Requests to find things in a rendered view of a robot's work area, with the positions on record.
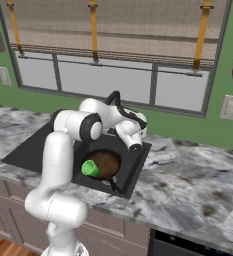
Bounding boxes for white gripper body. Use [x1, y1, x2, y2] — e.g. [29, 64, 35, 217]
[138, 125, 149, 140]

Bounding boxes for green cup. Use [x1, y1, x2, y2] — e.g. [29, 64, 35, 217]
[81, 159, 103, 180]

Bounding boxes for black sink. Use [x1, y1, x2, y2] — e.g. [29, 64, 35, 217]
[0, 121, 153, 201]

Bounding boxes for black tap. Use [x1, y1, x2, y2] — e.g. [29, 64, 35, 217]
[104, 90, 123, 108]

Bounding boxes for mauve drawer front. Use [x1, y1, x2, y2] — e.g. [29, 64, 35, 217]
[83, 207, 126, 238]
[123, 219, 152, 249]

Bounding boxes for beige window blind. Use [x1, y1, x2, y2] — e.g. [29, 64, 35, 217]
[0, 0, 230, 70]

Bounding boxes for black dishwasher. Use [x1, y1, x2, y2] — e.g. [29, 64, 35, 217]
[147, 228, 233, 256]

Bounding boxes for mauve base cupboard door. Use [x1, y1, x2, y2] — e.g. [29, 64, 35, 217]
[0, 174, 52, 254]

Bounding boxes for grey window frame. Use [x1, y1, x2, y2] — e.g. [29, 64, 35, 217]
[0, 0, 233, 120]

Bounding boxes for brown pan with black handle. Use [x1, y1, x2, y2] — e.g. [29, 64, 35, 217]
[82, 148, 124, 195]

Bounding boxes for grey blind bottom rail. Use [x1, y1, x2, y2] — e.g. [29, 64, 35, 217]
[17, 54, 204, 78]

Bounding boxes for white wall socket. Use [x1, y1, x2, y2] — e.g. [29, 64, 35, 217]
[219, 94, 233, 122]
[0, 65, 13, 87]

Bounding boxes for orange blind strap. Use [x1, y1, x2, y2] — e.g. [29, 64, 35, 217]
[6, 0, 25, 56]
[87, 0, 100, 64]
[191, 0, 214, 72]

